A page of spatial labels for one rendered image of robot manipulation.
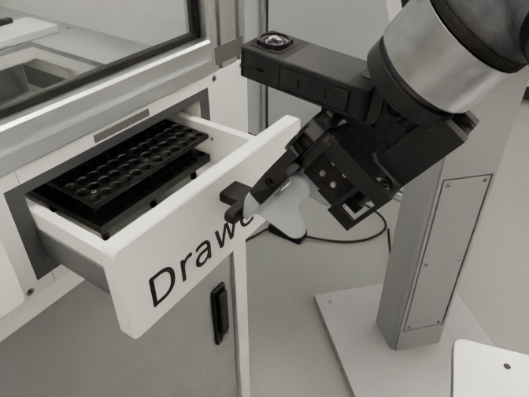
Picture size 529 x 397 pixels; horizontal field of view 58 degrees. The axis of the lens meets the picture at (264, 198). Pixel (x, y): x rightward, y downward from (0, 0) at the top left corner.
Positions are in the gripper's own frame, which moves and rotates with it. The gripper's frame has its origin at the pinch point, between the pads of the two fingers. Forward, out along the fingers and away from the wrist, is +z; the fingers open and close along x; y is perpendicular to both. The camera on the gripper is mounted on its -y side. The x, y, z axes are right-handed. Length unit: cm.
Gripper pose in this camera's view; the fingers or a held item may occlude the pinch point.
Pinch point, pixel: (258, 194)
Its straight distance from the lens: 46.2
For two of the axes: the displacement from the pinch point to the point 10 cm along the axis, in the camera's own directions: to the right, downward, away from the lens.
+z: -4.7, 4.7, 7.4
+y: 6.8, 7.3, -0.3
